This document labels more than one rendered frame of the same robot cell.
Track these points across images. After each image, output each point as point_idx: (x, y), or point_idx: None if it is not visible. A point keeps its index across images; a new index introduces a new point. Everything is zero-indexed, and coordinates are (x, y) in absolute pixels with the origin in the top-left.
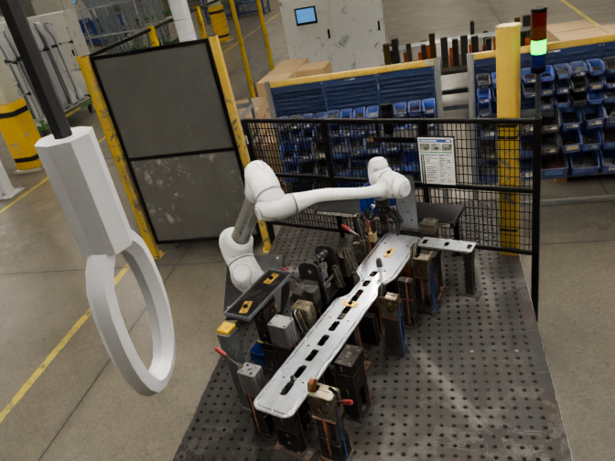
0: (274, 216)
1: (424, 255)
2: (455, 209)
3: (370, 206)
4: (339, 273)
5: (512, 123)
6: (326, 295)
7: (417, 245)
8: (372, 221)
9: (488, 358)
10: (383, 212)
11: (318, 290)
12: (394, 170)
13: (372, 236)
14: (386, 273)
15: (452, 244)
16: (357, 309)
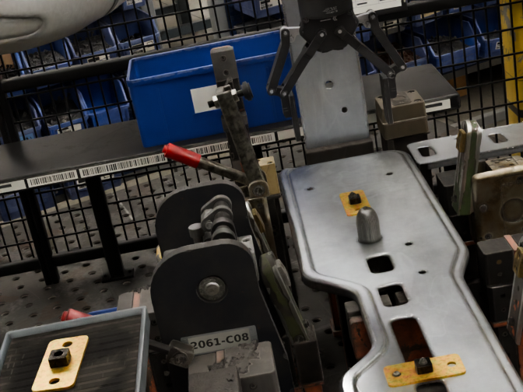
0: (33, 5)
1: (503, 160)
2: (418, 73)
3: (282, 33)
4: (289, 281)
5: None
6: (293, 383)
7: (416, 166)
8: (293, 95)
9: None
10: (333, 45)
11: (274, 360)
12: (208, 6)
13: (271, 171)
14: (426, 248)
15: (515, 134)
16: (479, 379)
